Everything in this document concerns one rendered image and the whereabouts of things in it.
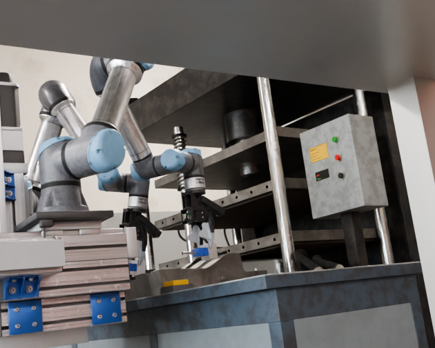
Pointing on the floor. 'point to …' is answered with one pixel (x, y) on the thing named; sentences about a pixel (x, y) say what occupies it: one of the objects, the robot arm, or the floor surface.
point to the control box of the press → (344, 177)
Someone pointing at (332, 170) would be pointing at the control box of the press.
